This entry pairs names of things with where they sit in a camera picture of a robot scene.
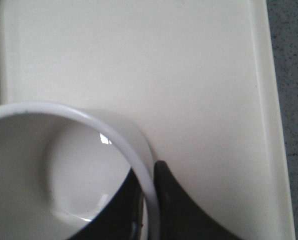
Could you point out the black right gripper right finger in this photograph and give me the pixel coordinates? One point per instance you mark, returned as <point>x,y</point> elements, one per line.
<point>180,217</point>

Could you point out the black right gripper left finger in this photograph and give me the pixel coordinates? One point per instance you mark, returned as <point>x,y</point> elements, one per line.
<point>122,218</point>

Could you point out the white smiley mug black handle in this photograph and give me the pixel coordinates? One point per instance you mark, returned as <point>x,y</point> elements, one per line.
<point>60,166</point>

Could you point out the cream rectangular plastic tray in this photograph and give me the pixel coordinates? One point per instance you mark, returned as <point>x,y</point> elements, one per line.
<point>196,76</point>

